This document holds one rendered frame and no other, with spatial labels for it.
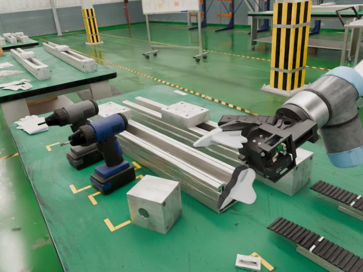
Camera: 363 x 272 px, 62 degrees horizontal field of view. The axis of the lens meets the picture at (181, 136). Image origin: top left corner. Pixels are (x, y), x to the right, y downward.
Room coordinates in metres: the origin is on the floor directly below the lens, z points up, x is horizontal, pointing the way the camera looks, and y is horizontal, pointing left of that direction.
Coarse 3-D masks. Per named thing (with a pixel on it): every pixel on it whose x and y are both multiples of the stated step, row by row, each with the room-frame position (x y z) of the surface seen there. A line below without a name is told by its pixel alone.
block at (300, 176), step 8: (304, 152) 0.72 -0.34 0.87; (312, 152) 0.72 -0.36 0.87; (296, 160) 0.69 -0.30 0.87; (304, 160) 0.69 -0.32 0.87; (312, 160) 0.72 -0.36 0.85; (296, 168) 0.67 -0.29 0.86; (304, 168) 0.69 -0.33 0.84; (288, 176) 0.67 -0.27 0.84; (296, 176) 0.67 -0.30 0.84; (304, 176) 0.69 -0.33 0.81; (272, 184) 0.70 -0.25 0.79; (280, 184) 0.68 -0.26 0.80; (288, 184) 0.67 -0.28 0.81; (296, 184) 0.67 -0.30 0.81; (304, 184) 0.70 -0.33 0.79; (288, 192) 0.66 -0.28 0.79; (296, 192) 0.67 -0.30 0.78
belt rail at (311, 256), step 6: (300, 246) 0.46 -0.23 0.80; (300, 252) 0.46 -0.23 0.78; (306, 252) 0.46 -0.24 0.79; (312, 258) 0.44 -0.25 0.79; (318, 258) 0.44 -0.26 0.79; (324, 264) 0.42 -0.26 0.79; (330, 264) 0.42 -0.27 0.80; (330, 270) 0.41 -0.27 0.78; (336, 270) 0.41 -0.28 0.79; (342, 270) 0.40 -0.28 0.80
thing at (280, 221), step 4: (280, 216) 0.55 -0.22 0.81; (276, 220) 0.54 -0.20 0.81; (280, 220) 0.54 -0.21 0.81; (284, 220) 0.54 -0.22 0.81; (272, 224) 0.53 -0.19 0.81; (276, 224) 0.53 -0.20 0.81; (280, 224) 0.53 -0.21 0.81; (268, 228) 0.52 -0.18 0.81; (272, 228) 0.51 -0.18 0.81; (276, 228) 0.51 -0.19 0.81
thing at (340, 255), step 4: (340, 248) 0.44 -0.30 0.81; (336, 252) 0.43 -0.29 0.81; (340, 252) 0.43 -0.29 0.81; (344, 252) 0.43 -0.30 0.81; (348, 252) 0.43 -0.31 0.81; (332, 256) 0.42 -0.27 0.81; (336, 256) 0.42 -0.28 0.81; (340, 256) 0.42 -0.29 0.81; (344, 256) 0.42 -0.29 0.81; (328, 260) 0.41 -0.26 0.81; (332, 260) 0.41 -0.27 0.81; (336, 260) 0.41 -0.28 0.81; (340, 260) 0.41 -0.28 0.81; (336, 264) 0.40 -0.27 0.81
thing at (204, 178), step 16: (128, 128) 1.09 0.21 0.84; (144, 128) 1.01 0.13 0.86; (128, 144) 0.95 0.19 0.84; (144, 144) 0.89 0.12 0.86; (160, 144) 0.92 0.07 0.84; (176, 144) 0.86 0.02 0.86; (144, 160) 0.88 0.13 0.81; (160, 160) 0.82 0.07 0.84; (176, 160) 0.76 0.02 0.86; (192, 160) 0.79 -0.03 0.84; (208, 160) 0.74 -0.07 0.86; (160, 176) 0.81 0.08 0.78; (176, 176) 0.74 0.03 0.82; (192, 176) 0.68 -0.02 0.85; (208, 176) 0.66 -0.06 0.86; (224, 176) 0.69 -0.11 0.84; (192, 192) 0.69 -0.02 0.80; (208, 192) 0.64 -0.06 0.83; (224, 208) 0.63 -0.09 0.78
